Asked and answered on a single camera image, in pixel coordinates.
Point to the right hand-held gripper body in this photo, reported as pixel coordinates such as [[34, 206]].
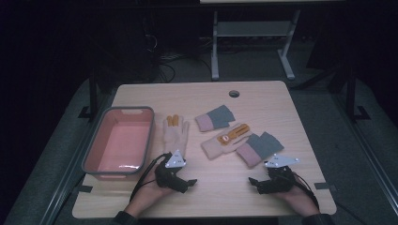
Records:
[[280, 179]]

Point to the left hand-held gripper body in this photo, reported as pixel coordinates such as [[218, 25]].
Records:
[[169, 178]]

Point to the cream glove with orange animal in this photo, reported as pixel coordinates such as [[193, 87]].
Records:
[[212, 148]]

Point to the cream glove with orange fingertips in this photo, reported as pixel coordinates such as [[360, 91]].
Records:
[[175, 137]]

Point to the pink basket with grey rim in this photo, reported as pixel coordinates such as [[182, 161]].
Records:
[[119, 140]]

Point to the person's left hand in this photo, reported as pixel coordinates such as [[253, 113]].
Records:
[[150, 192]]

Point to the person's right hand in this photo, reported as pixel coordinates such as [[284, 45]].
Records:
[[297, 197]]

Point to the black tape strip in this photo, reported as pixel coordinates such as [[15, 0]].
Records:
[[85, 188], [325, 186]]

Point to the dark cabinet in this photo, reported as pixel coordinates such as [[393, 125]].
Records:
[[128, 50]]

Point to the grey metal stand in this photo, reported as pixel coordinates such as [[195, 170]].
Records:
[[252, 29]]

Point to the grey metal floor rail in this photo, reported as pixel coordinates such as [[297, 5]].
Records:
[[68, 168], [369, 156]]

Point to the black metal post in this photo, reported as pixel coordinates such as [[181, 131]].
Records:
[[351, 93], [93, 93]]

